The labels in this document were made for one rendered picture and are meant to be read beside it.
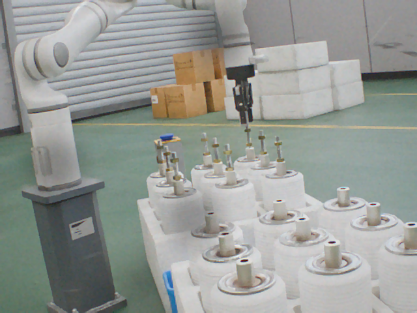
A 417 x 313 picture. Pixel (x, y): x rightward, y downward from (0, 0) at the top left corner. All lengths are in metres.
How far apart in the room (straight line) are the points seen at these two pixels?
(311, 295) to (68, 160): 0.68
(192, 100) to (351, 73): 1.52
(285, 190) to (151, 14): 6.30
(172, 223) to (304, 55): 3.01
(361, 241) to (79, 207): 0.63
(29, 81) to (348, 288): 0.82
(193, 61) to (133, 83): 2.08
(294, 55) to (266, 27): 4.20
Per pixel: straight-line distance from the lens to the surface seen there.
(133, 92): 7.16
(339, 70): 4.40
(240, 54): 1.42
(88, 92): 6.83
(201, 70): 5.24
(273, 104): 4.19
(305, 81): 4.09
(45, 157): 1.21
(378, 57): 7.08
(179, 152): 1.58
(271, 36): 8.14
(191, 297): 0.87
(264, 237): 0.93
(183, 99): 5.13
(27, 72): 1.22
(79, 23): 1.30
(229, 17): 1.42
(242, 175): 1.45
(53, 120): 1.20
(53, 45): 1.20
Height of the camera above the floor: 0.54
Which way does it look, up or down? 11 degrees down
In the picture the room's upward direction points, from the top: 8 degrees counter-clockwise
